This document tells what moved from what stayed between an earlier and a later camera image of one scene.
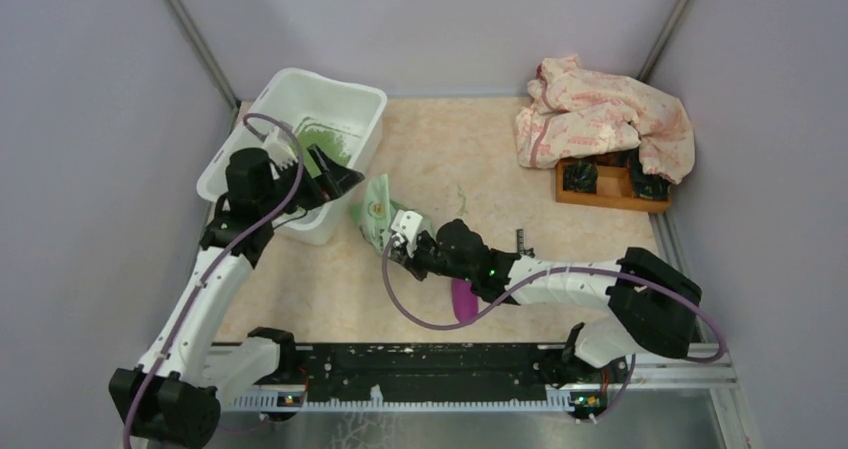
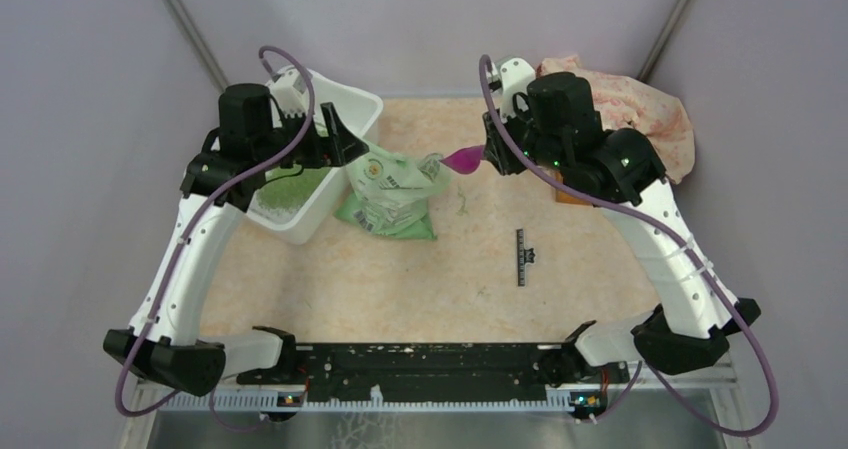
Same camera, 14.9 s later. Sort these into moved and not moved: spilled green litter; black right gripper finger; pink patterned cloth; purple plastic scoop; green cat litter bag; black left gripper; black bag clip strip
Moved: black right gripper finger; purple plastic scoop; black left gripper; green cat litter bag
Not moved: black bag clip strip; spilled green litter; pink patterned cloth
